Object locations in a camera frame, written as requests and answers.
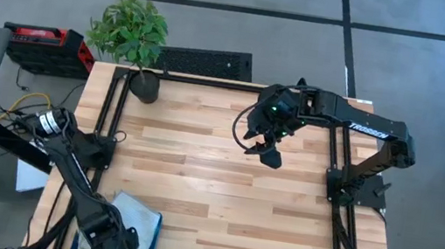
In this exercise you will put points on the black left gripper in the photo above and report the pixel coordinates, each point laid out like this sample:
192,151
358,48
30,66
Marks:
113,245

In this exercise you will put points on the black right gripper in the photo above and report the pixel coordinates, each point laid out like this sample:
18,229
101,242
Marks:
277,115

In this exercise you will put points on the grey waffle microfiber towel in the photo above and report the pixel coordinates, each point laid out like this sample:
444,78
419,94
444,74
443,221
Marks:
140,218

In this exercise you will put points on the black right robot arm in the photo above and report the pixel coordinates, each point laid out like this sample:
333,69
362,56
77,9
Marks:
363,128

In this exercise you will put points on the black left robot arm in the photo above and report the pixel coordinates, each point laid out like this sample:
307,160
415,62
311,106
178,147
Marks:
74,173

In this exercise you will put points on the teal plastic bin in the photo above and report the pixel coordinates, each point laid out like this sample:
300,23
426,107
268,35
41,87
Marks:
155,242

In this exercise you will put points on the black keyboard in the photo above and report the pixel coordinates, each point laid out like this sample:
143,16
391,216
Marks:
205,62

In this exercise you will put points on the white paper sheet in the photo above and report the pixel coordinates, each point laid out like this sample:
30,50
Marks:
29,177

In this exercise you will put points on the black plant pot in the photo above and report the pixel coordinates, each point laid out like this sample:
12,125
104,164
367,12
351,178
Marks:
144,86

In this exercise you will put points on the green leafy plant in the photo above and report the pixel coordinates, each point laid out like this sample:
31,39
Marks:
128,31

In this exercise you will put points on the red and black tool case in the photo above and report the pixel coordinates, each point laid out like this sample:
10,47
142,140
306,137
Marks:
43,49

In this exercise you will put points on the black metal table frame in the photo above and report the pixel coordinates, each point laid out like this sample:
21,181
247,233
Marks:
194,80

